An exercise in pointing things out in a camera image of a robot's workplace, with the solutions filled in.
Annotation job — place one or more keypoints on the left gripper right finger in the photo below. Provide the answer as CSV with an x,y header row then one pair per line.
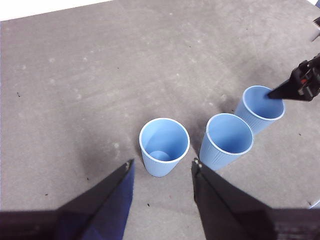
x,y
225,212

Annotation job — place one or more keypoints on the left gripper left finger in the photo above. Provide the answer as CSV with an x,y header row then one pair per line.
x,y
105,207

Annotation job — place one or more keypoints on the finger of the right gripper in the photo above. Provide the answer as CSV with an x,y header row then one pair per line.
x,y
287,91

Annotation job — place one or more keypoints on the blue ribbed plastic cup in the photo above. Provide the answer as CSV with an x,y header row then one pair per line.
x,y
160,165
252,120
215,155

